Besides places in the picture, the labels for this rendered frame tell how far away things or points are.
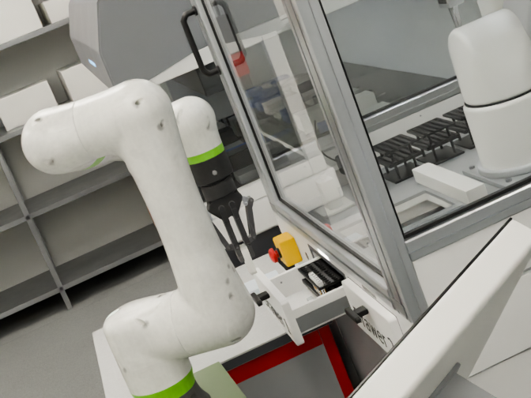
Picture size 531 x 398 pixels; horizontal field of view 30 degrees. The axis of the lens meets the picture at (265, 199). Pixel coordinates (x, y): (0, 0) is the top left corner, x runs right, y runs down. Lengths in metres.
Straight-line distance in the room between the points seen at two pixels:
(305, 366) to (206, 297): 0.72
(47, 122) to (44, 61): 4.51
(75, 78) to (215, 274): 4.17
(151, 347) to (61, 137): 0.42
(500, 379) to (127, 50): 1.55
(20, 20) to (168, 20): 2.92
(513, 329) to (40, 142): 0.92
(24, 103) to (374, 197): 4.36
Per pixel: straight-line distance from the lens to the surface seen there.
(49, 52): 6.30
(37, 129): 1.80
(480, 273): 1.28
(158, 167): 1.75
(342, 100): 1.67
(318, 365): 2.50
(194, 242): 1.79
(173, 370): 1.91
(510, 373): 1.91
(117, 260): 5.97
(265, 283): 2.29
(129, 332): 1.87
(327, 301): 2.19
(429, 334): 1.18
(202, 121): 2.15
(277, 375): 2.48
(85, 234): 6.44
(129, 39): 2.94
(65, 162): 1.80
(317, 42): 1.65
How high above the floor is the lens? 1.69
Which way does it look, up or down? 15 degrees down
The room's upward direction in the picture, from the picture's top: 22 degrees counter-clockwise
